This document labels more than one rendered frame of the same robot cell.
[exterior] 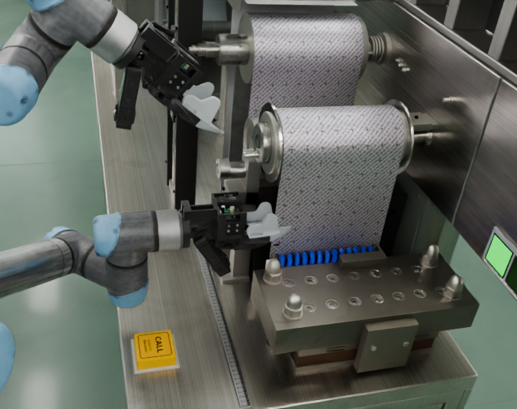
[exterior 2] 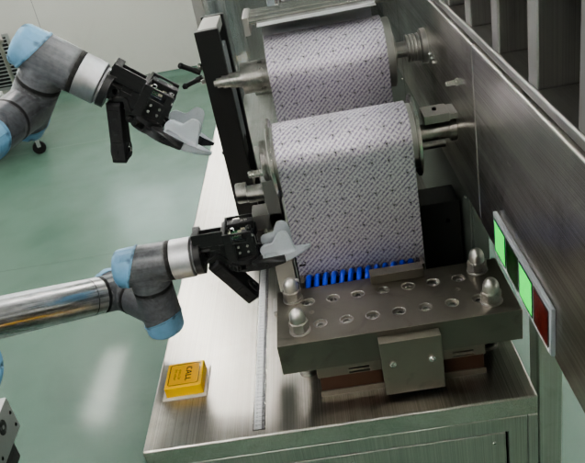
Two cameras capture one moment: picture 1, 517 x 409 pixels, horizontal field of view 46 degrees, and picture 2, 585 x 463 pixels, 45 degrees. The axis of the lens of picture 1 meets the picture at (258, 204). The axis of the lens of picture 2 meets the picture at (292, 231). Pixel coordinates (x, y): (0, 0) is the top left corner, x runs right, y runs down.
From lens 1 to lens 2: 0.48 m
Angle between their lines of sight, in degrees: 20
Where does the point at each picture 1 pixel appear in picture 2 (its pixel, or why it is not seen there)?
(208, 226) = (220, 249)
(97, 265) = (130, 299)
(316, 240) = (346, 257)
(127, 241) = (140, 270)
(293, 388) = (314, 412)
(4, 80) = not seen: outside the picture
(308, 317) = (314, 333)
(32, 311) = not seen: hidden behind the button
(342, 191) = (356, 199)
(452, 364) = (508, 385)
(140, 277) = (165, 306)
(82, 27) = (53, 73)
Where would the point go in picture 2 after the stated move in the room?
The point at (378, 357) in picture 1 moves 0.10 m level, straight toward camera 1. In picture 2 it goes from (405, 376) to (376, 416)
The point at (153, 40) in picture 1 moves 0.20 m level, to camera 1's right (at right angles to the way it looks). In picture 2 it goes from (122, 74) to (232, 64)
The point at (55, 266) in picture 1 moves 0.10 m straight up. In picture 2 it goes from (89, 301) to (72, 257)
